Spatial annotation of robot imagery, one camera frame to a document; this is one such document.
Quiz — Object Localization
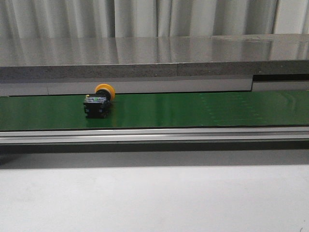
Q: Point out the yellow mushroom push button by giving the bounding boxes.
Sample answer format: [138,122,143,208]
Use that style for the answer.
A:
[83,84,115,118]

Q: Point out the green conveyor belt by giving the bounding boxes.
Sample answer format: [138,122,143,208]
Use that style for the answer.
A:
[0,90,309,131]

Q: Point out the white pleated curtain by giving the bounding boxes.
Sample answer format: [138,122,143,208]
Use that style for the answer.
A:
[0,0,309,39]

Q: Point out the grey conveyor rear rail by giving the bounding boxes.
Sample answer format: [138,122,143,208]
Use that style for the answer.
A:
[0,74,309,96]

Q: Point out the aluminium conveyor front rail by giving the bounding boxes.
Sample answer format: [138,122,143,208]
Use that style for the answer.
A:
[0,126,309,145]

